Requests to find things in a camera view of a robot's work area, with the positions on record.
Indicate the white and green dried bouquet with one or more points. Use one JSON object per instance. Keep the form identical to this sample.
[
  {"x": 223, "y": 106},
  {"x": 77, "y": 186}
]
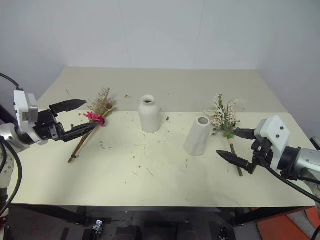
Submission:
[{"x": 223, "y": 117}]

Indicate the orange floor object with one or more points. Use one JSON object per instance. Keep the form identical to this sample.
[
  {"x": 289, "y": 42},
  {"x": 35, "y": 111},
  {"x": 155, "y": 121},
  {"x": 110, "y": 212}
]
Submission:
[{"x": 287, "y": 227}]

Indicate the small metal clamp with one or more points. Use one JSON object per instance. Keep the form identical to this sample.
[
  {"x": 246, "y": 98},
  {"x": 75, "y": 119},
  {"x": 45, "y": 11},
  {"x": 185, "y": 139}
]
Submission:
[{"x": 97, "y": 224}]

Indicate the pink and brown dried bouquet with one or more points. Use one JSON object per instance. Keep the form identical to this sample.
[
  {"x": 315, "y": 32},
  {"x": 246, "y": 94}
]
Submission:
[{"x": 96, "y": 116}]

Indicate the round white bottle vase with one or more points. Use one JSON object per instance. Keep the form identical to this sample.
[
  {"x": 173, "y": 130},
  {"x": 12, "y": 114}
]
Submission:
[{"x": 149, "y": 115}]

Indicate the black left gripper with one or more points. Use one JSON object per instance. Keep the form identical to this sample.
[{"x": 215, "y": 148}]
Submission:
[{"x": 45, "y": 125}]

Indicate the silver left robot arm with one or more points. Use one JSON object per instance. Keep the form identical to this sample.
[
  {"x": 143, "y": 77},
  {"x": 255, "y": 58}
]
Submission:
[{"x": 10, "y": 136}]

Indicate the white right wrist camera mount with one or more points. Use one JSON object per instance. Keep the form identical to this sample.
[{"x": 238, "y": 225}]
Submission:
[{"x": 273, "y": 130}]

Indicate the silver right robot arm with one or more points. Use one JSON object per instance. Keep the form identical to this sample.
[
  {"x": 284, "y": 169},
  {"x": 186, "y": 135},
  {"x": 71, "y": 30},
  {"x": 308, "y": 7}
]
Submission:
[{"x": 306, "y": 160}]

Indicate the angular white ceramic vase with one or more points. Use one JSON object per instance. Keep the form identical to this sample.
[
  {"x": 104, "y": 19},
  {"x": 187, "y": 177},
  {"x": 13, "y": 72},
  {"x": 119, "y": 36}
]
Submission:
[{"x": 197, "y": 137}]

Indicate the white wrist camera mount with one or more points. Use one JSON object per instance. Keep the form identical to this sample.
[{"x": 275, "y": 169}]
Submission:
[
  {"x": 23, "y": 107},
  {"x": 273, "y": 130}
]

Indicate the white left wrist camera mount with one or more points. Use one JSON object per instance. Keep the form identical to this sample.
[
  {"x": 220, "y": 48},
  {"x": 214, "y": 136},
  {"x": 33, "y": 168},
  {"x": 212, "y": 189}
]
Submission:
[{"x": 23, "y": 107}]

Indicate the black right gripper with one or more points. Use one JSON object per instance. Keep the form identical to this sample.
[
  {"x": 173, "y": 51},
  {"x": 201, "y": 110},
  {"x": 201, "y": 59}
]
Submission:
[{"x": 262, "y": 152}]

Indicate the small dried twig piece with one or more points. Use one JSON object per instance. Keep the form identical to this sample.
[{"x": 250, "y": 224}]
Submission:
[{"x": 128, "y": 96}]

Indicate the black table frame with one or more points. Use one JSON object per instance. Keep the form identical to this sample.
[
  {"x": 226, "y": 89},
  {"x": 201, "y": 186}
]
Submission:
[{"x": 160, "y": 210}]

